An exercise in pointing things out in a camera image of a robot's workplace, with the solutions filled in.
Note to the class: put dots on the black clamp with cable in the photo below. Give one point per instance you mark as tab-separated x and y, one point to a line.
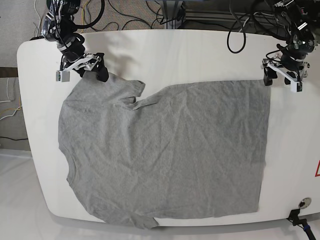
300	222

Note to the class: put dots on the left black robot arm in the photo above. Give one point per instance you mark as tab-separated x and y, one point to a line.
301	20

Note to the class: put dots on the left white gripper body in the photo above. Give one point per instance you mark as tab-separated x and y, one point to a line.
293	73

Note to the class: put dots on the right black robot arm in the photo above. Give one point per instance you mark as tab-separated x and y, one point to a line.
59	27

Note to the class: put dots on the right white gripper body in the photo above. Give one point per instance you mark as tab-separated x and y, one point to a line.
86	62

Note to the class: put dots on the grey t-shirt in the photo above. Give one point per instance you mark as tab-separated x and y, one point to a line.
189	151

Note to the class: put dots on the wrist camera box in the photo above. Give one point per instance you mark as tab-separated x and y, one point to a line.
62	76
296	86

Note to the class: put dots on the silver table grommet right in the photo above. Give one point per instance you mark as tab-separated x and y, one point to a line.
304	203

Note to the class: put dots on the aluminium frame rail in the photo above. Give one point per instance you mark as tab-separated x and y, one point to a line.
199	15

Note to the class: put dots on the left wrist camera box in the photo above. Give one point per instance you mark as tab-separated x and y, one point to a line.
296	86

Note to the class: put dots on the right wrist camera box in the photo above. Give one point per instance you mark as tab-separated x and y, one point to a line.
62	76

